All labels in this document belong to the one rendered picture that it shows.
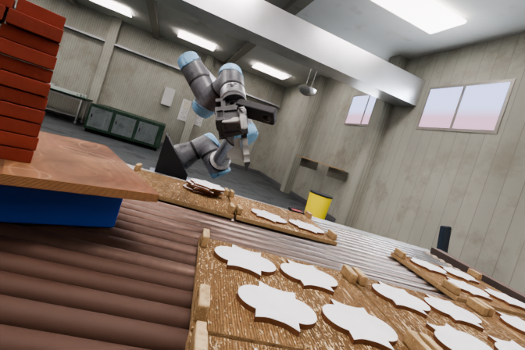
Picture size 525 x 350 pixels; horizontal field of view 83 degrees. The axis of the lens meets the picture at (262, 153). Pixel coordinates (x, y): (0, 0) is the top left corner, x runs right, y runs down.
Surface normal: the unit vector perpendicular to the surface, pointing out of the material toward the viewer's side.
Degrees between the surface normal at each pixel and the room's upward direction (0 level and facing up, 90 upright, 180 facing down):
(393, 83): 90
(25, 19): 90
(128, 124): 90
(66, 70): 90
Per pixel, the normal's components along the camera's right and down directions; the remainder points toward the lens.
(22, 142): 0.62, 0.22
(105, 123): 0.29, 0.12
